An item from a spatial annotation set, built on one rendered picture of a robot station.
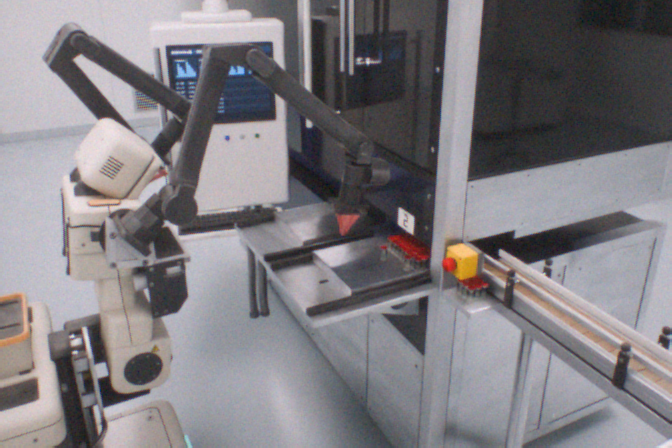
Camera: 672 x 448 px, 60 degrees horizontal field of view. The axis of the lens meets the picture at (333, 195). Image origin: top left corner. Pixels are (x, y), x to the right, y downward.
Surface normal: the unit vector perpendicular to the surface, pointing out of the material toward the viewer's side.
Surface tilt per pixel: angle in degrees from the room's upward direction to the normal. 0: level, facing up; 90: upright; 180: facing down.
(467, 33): 90
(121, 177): 90
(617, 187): 90
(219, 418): 0
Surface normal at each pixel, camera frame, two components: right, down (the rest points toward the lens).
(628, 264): 0.44, 0.34
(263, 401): 0.00, -0.92
